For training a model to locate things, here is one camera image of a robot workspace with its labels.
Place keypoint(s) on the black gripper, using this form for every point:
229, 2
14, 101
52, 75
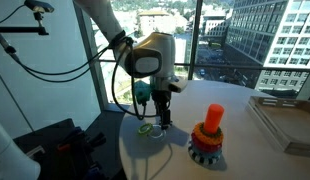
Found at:
160, 100

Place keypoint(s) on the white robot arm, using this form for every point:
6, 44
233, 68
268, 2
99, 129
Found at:
151, 56

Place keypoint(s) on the orange stacking peg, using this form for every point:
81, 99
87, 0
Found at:
213, 118

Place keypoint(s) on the slim window mullion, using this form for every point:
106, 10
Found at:
195, 40

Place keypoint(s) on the blue and black clamps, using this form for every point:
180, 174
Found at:
78, 150

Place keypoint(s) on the dark window railing bar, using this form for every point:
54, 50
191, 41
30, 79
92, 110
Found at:
245, 66

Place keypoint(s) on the wooden tray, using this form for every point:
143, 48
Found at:
288, 123

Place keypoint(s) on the black case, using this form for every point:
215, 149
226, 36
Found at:
45, 140

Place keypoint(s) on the white rounded cover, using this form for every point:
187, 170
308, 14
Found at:
11, 156

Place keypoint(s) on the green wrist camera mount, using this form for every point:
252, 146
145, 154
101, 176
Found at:
142, 92

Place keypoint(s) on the camera on stand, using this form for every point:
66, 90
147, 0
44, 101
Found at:
38, 5

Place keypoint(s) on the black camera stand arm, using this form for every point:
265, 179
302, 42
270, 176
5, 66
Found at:
18, 29

